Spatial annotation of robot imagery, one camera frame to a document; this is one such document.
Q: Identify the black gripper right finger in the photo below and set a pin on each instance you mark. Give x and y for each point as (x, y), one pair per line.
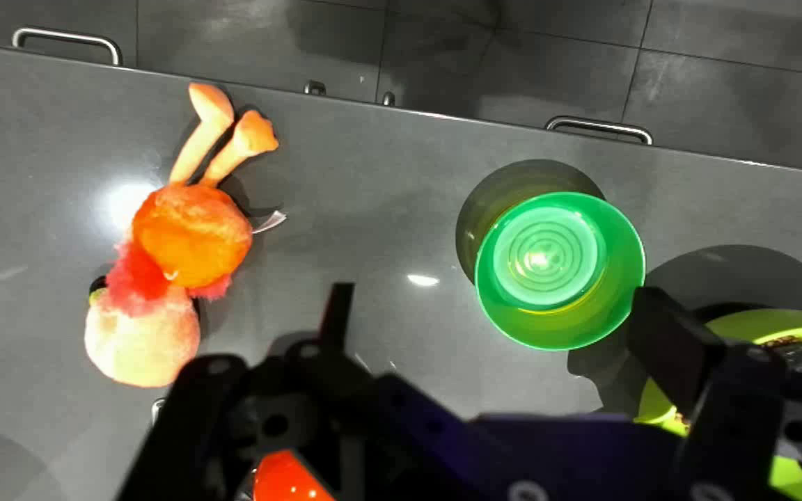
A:
(677, 347)

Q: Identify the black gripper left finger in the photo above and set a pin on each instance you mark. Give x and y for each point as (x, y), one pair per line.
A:
(338, 312)

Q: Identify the green plastic bowl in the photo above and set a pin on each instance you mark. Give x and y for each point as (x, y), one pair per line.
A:
(558, 272)

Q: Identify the orange toy tomato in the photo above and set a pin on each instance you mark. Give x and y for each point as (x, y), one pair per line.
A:
(285, 476)

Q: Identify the orange pink plush toy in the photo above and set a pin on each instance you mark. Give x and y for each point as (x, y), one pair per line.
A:
(180, 244)

